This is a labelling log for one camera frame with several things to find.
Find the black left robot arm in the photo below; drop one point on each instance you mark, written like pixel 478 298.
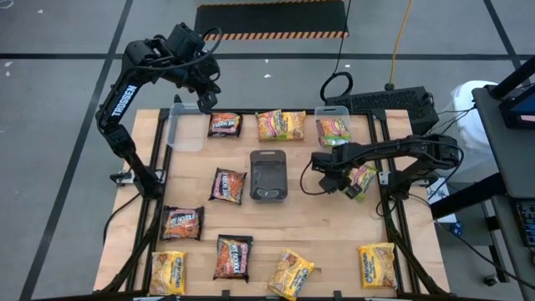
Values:
pixel 124 100

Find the grey translucent plastic bin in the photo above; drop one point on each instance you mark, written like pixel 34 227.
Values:
pixel 267 175

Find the clear plastic bin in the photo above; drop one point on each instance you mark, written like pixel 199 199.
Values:
pixel 186 129
pixel 332 112

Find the white label box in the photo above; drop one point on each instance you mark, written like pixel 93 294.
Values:
pixel 439 200

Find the yellow chicken flavor ramen pack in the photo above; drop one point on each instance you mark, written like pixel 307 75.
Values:
pixel 294 125

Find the yellow creamy chicken ramen pack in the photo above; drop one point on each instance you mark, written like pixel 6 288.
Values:
pixel 377 265
pixel 167 273
pixel 290 273

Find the black keyboard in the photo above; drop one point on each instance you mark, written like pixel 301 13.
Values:
pixel 527 223

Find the packets inside bin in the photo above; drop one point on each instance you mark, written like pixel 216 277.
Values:
pixel 227 186

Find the black fire noodle pack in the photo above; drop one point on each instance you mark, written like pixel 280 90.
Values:
pixel 233 259
pixel 181 223
pixel 225 124

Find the black monitor screen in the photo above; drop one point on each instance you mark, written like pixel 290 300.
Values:
pixel 518 110

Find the dark side cart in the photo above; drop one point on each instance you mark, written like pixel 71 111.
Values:
pixel 514 159

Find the white bag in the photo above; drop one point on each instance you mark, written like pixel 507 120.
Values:
pixel 468 104

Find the black orange-striped floor mat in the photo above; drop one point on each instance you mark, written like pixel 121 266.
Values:
pixel 271 18

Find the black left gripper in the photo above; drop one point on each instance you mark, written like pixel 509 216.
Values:
pixel 198 73

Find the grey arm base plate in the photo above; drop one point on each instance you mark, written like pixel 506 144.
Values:
pixel 383 177
pixel 121 179

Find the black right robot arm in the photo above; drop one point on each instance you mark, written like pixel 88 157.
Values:
pixel 397 146

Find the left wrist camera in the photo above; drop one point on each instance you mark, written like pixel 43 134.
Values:
pixel 184 37

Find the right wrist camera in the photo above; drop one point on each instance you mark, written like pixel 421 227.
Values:
pixel 322 161

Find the lime chili shrimp ramen pack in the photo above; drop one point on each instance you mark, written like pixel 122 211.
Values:
pixel 269 125
pixel 368 175
pixel 332 127
pixel 330 143

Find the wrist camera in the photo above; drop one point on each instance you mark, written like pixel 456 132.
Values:
pixel 322 161
pixel 184 37

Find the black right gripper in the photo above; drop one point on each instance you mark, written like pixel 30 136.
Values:
pixel 342 169

